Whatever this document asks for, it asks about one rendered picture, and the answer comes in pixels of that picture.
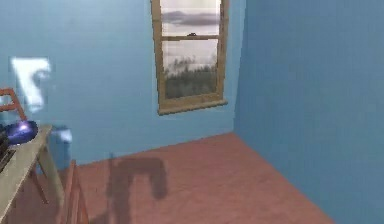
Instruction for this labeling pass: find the pale wooden table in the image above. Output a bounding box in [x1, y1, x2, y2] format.
[0, 124, 66, 224]

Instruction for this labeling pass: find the wooden framed window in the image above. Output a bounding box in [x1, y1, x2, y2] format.
[150, 0, 231, 117]

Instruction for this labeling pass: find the black flat object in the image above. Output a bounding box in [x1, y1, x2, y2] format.
[0, 124, 17, 173]

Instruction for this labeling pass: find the dark blue bowl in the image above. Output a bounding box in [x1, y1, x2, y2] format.
[3, 120, 39, 146]

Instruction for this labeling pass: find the red wooden chair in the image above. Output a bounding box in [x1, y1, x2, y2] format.
[0, 87, 50, 205]
[63, 159, 90, 224]

